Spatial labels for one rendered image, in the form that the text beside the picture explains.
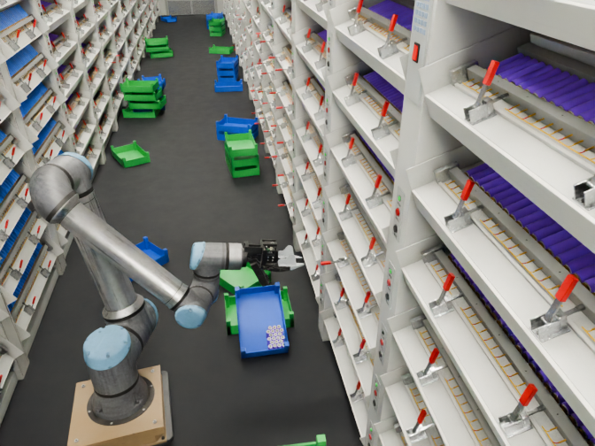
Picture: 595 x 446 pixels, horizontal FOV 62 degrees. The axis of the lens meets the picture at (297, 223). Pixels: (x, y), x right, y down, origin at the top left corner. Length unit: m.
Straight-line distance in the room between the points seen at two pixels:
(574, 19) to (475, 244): 0.39
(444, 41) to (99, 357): 1.36
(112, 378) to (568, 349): 1.41
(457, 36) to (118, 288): 1.34
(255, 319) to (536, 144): 1.69
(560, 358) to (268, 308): 1.69
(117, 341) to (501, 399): 1.24
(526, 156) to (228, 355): 1.70
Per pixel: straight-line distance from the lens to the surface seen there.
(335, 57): 1.63
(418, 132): 0.99
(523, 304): 0.77
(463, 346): 0.97
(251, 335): 2.21
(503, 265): 0.83
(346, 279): 1.72
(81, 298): 2.67
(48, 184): 1.58
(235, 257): 1.63
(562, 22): 0.66
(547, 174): 0.68
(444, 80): 0.97
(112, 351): 1.75
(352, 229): 1.61
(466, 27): 0.97
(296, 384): 2.07
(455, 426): 1.10
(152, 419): 1.86
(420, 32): 0.98
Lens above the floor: 1.58
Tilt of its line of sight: 31 degrees down
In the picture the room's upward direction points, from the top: straight up
